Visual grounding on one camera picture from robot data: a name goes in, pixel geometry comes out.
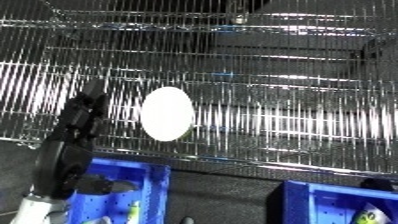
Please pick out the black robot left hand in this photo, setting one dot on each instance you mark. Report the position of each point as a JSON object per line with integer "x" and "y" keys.
{"x": 62, "y": 166}

